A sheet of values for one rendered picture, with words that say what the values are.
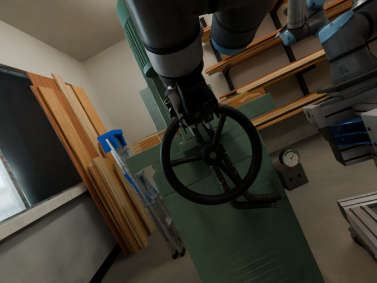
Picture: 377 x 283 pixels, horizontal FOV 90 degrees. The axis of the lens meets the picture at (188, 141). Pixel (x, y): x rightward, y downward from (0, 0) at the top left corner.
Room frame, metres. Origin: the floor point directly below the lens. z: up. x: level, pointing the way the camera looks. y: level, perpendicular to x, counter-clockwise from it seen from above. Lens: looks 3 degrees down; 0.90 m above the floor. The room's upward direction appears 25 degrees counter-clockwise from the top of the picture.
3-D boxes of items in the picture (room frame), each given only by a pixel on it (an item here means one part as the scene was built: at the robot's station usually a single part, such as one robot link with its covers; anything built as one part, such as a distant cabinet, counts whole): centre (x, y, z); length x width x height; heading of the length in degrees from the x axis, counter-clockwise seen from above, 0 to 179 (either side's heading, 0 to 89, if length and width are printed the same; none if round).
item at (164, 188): (0.99, -0.03, 0.76); 0.57 x 0.45 x 0.09; 1
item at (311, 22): (0.99, -0.85, 1.12); 0.11 x 0.08 x 0.11; 83
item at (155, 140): (0.87, -0.10, 0.92); 0.62 x 0.02 x 0.04; 91
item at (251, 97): (0.78, -0.30, 0.91); 0.12 x 0.09 x 0.03; 1
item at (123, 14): (0.87, -0.04, 1.35); 0.18 x 0.18 x 0.31
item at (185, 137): (0.67, -0.06, 0.91); 0.15 x 0.14 x 0.09; 91
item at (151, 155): (0.76, -0.05, 0.87); 0.61 x 0.30 x 0.06; 91
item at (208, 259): (0.99, -0.03, 0.35); 0.58 x 0.45 x 0.71; 1
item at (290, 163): (0.66, -0.30, 0.65); 0.06 x 0.04 x 0.08; 91
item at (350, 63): (0.74, -0.70, 0.87); 0.15 x 0.15 x 0.10
